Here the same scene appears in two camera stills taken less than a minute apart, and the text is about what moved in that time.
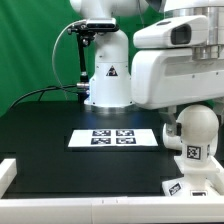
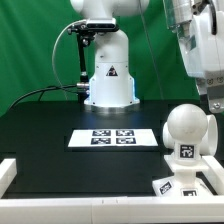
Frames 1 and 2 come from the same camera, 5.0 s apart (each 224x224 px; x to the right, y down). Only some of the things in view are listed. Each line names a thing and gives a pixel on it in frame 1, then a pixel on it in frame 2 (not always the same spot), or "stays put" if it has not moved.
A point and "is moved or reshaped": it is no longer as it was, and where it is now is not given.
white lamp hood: x=173 y=142 to x=208 y=145
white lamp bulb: x=197 y=126 stays put
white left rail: x=8 y=172 stays put
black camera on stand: x=85 y=31 stays put
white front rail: x=121 y=209 stays put
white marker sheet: x=113 y=138 stays put
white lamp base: x=203 y=176 is moved or reshaped
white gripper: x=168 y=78 to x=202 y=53
